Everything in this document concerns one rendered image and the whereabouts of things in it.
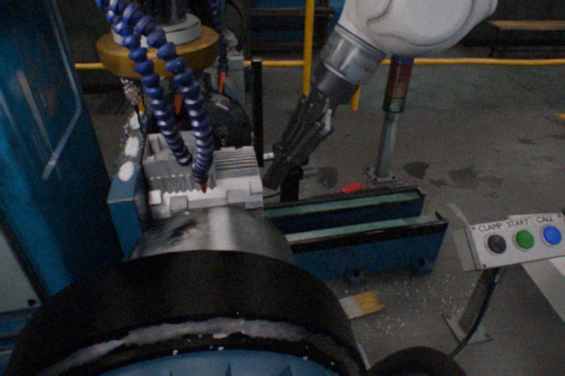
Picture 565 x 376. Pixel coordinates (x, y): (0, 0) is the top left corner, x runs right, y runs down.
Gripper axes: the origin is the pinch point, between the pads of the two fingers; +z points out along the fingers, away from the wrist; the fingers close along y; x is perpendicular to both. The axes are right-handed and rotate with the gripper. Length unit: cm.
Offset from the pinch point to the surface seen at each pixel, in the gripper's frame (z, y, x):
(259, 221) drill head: -0.3, 17.2, -7.2
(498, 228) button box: -13.9, 19.0, 28.7
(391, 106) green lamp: -15, -34, 36
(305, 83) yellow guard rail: 28, -218, 92
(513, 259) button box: -11.6, 22.9, 31.2
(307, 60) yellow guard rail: 12, -217, 84
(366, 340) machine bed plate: 19.1, 17.5, 27.7
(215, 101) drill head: 2.2, -27.1, -9.2
